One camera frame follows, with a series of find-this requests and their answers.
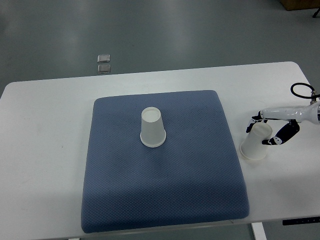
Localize white paper cup on mat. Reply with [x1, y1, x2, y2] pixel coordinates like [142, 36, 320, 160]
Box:
[140, 107, 167, 148]

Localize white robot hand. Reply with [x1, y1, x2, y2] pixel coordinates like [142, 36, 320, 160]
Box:
[246, 102, 320, 146]

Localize white table leg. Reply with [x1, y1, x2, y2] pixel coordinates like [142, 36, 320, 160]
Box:
[251, 222, 267, 240]

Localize black looped cable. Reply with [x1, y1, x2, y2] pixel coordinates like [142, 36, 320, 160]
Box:
[290, 82, 320, 101]

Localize upper metal floor plate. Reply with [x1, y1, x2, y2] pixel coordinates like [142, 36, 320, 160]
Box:
[97, 54, 111, 63]

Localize cardboard box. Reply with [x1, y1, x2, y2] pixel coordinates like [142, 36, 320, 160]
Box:
[279, 0, 320, 11]

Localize black table control panel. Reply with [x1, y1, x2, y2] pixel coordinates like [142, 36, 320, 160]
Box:
[282, 216, 320, 226]

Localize black tripod leg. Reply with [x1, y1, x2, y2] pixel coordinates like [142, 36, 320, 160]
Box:
[312, 8, 320, 18]

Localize blue textured cushion mat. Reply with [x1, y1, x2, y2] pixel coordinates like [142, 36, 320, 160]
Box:
[81, 90, 250, 234]

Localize white paper cup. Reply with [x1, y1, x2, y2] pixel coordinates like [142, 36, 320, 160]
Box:
[240, 122, 273, 161]
[140, 107, 167, 148]

